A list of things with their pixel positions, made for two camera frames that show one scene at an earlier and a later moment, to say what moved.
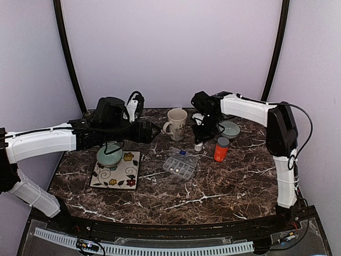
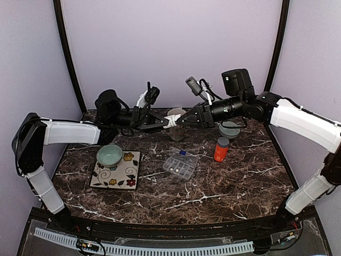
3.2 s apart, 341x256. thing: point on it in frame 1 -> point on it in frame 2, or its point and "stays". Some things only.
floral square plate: (123, 176) stays
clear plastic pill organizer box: (180, 162) stays
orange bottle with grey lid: (221, 149) stays
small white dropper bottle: (198, 146) -> (172, 120)
